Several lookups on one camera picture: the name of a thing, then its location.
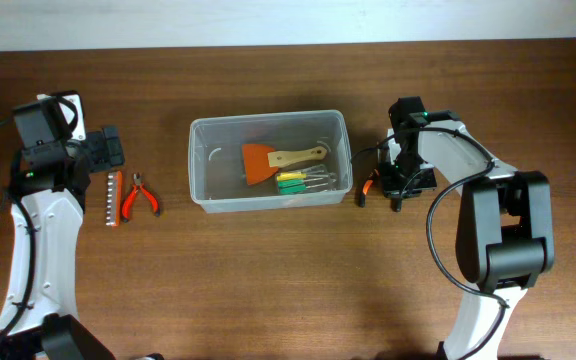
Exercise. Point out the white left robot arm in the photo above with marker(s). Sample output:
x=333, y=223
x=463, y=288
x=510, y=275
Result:
x=40, y=315

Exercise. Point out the orange screwdriver bit holder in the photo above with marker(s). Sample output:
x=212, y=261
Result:
x=113, y=198

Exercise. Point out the orange scraper with wooden handle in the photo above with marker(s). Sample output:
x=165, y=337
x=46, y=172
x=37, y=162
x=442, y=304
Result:
x=263, y=161

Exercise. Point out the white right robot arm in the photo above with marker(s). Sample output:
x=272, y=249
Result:
x=504, y=236

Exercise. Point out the clear plastic container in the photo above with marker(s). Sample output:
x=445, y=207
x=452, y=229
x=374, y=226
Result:
x=216, y=164

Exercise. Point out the clear case of screwdrivers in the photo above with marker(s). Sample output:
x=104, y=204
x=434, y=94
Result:
x=311, y=179

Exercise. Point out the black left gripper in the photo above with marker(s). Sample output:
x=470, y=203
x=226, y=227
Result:
x=106, y=148

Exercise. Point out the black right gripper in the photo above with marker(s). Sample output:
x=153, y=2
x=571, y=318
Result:
x=407, y=183

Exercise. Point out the orange-black long-nose pliers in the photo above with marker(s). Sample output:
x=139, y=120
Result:
x=366, y=186

